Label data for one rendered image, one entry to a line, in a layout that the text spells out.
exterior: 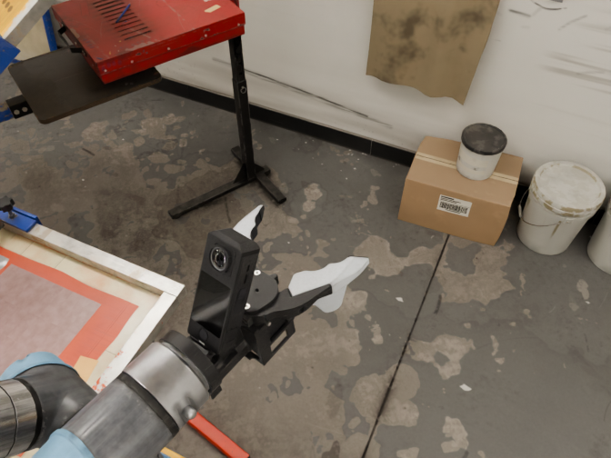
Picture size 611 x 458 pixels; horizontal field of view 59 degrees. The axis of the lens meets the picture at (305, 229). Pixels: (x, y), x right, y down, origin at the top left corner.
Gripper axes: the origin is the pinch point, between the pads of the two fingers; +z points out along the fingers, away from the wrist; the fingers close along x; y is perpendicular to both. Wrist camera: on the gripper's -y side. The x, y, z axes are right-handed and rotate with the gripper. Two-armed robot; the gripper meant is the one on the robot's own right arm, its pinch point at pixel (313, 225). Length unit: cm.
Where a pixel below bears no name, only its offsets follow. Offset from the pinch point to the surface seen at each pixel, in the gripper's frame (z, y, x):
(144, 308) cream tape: 0, 64, -62
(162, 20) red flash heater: 81, 39, -138
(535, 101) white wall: 193, 103, -35
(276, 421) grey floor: 24, 161, -57
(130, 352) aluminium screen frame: -10, 62, -53
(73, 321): -13, 63, -73
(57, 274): -7, 61, -88
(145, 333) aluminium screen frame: -5, 62, -54
